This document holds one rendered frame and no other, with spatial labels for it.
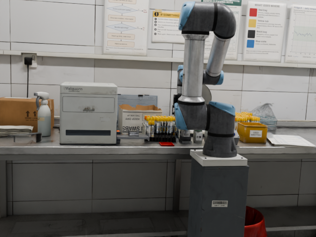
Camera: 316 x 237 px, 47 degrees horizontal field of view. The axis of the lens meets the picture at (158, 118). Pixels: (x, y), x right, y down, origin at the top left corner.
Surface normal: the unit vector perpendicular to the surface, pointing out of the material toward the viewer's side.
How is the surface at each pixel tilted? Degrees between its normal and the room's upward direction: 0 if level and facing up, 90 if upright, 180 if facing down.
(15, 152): 90
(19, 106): 88
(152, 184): 90
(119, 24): 93
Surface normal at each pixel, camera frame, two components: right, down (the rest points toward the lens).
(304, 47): 0.22, 0.20
